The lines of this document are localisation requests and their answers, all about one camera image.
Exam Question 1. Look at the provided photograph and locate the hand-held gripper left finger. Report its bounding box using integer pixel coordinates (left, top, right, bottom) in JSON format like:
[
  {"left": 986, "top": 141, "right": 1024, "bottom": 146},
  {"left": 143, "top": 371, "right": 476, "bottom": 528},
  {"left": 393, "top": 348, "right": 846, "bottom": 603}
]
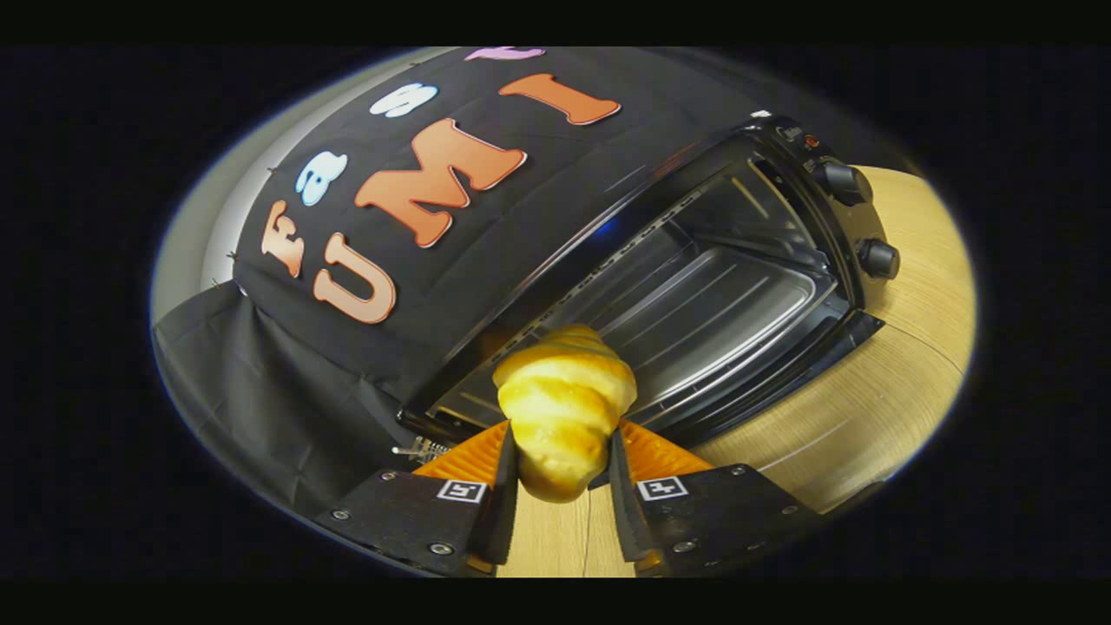
[{"left": 314, "top": 419, "right": 520, "bottom": 578}]

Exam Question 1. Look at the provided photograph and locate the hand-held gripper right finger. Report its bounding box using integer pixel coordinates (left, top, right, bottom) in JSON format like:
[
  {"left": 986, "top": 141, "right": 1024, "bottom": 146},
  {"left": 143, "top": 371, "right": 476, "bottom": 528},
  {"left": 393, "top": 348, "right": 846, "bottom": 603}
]
[{"left": 608, "top": 418, "right": 825, "bottom": 578}]

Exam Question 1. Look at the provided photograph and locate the golden croissant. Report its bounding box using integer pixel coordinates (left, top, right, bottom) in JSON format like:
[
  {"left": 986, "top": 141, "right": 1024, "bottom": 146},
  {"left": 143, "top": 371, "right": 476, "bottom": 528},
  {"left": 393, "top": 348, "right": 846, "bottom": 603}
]
[{"left": 492, "top": 324, "right": 639, "bottom": 504}]

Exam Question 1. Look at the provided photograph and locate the black toaster oven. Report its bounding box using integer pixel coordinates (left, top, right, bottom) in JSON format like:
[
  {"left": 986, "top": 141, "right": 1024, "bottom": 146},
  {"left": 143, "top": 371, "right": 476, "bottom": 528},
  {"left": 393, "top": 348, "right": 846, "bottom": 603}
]
[{"left": 398, "top": 113, "right": 969, "bottom": 522}]

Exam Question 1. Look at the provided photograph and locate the metal oven tray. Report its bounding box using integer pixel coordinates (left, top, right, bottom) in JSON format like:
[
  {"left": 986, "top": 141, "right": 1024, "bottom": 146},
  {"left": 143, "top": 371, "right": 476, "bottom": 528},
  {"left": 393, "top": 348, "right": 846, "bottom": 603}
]
[{"left": 555, "top": 247, "right": 838, "bottom": 409}]

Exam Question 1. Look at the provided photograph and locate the wire mesh utensil holder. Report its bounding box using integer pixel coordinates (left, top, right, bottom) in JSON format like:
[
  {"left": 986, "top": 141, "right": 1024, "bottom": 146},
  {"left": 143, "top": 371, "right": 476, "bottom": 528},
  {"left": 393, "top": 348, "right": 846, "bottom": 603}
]
[{"left": 391, "top": 436, "right": 452, "bottom": 463}]

